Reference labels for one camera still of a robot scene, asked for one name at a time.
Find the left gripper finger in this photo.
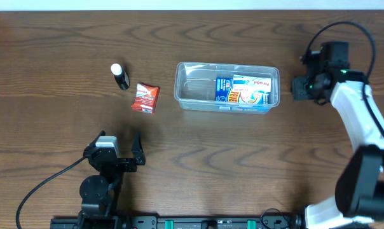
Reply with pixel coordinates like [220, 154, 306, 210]
[89, 130, 106, 147]
[131, 132, 146, 165]

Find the red orange sachet packet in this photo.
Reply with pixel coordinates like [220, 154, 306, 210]
[131, 83, 160, 114]

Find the white blue Panadol box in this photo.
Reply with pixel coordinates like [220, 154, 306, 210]
[233, 74, 271, 93]

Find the blue Kool Fever box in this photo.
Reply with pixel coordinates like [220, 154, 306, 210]
[216, 77, 271, 104]

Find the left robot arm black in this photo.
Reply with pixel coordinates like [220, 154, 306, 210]
[79, 131, 146, 218]

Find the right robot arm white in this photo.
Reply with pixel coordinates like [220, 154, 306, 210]
[291, 70, 384, 228]

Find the clear plastic container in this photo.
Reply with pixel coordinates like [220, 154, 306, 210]
[174, 62, 280, 114]

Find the black bottle white cap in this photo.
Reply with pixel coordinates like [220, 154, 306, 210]
[111, 63, 130, 90]

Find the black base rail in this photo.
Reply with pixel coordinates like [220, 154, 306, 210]
[50, 214, 305, 229]

